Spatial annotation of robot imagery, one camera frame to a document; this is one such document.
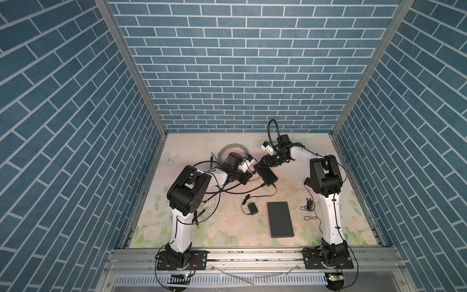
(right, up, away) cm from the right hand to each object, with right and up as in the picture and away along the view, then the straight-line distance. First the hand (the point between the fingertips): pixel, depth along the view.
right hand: (260, 163), depth 103 cm
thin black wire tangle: (+23, -20, -14) cm, 34 cm away
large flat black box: (+7, -24, -21) cm, 33 cm away
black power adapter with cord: (-6, -20, -15) cm, 26 cm away
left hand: (-5, -6, -4) cm, 9 cm away
